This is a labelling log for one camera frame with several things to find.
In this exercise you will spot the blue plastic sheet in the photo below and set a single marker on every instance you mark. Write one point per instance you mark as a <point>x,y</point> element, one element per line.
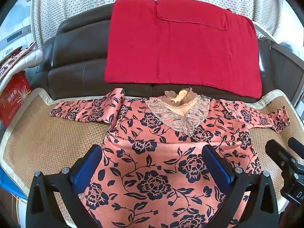
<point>9,185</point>

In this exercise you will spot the white dotted curtain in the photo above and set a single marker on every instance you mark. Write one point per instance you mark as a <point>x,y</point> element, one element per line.
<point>71,4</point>

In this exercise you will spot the red cardboard box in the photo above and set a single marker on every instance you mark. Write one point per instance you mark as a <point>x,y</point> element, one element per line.
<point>14,99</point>

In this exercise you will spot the red cloth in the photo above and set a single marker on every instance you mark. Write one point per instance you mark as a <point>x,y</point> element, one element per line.
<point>180,49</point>

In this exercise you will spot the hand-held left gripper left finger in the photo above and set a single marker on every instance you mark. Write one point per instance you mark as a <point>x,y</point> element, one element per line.
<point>88,166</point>

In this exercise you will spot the woven mat with beige border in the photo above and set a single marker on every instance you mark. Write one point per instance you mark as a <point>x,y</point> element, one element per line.
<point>59,135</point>

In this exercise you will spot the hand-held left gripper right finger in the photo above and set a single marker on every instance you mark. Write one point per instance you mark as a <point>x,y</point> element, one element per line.
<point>217,168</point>

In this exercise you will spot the patterned quilt with white edge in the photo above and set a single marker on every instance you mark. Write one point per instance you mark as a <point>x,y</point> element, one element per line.
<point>21,57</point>

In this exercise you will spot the pink floral blouse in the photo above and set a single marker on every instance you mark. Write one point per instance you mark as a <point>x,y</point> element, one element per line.
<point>152,147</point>

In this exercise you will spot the dark brown leather sofa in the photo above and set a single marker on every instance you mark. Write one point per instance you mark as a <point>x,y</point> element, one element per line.
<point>78,59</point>

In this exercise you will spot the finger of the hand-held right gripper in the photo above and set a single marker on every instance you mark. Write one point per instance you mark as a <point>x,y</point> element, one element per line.
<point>276,150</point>
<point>296,146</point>

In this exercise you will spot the white appliance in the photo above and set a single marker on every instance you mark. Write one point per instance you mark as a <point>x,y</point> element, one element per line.
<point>16,35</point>

